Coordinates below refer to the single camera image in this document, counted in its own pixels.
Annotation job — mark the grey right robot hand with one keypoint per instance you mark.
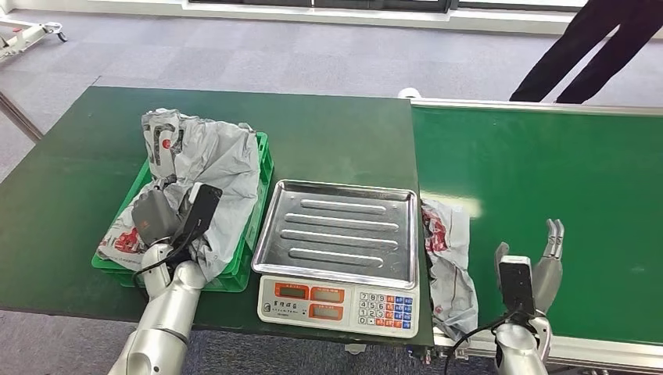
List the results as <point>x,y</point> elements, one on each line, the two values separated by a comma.
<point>549,279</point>

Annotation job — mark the small crumpled grey mailer package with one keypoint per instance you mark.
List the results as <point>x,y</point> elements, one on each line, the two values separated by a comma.
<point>450,290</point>

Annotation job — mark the white electronic scale steel tray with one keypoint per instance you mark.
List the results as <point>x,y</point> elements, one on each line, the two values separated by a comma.
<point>336,233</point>

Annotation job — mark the white conveyor end roller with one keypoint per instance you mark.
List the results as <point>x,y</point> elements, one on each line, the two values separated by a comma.
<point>409,93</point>

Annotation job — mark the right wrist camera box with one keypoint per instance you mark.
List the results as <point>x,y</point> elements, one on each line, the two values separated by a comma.
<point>517,284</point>

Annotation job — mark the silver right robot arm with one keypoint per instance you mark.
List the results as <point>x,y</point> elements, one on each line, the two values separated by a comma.
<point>518,349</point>

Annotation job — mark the white wheeled cart frame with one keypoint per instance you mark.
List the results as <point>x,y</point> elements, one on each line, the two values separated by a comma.
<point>26,36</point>

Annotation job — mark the green plastic crate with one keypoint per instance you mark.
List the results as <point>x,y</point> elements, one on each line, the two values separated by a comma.
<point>233,282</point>

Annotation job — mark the green conveyor belt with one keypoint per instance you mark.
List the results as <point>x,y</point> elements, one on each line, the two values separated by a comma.
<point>544,171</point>

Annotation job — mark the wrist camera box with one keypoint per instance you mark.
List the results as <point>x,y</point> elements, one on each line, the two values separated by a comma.
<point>202,209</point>
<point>517,284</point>

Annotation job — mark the large grey plastic mailer package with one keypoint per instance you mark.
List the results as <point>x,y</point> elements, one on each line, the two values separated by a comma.
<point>217,155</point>

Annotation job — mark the person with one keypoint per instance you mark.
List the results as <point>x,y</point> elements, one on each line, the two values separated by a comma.
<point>580,52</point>

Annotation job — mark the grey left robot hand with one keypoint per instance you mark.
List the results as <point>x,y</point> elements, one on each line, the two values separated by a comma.
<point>153,217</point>

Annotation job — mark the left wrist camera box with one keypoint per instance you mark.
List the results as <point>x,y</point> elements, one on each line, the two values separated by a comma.
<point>202,209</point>

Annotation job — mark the dark green table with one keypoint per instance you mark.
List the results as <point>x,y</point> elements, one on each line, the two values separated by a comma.
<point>336,134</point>

